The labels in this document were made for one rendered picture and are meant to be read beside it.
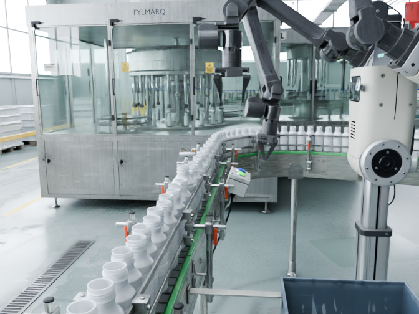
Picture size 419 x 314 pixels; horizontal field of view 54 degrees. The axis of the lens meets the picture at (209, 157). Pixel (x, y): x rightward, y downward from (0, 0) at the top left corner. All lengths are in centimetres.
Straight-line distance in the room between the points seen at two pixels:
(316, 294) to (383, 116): 61
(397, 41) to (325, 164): 169
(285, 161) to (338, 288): 181
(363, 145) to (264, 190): 329
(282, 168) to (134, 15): 263
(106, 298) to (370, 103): 105
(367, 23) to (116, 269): 91
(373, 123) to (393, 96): 10
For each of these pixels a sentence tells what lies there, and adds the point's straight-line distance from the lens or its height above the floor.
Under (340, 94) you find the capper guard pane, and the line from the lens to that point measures 657.
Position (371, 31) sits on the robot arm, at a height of 158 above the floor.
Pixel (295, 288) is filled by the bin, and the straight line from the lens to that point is 113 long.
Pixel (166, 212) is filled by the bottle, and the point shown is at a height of 114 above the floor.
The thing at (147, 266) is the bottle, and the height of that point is 112.
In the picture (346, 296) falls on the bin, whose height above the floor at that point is 90.
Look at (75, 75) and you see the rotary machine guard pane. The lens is 497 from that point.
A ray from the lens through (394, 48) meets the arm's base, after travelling 127.
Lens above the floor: 143
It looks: 10 degrees down
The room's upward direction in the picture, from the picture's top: straight up
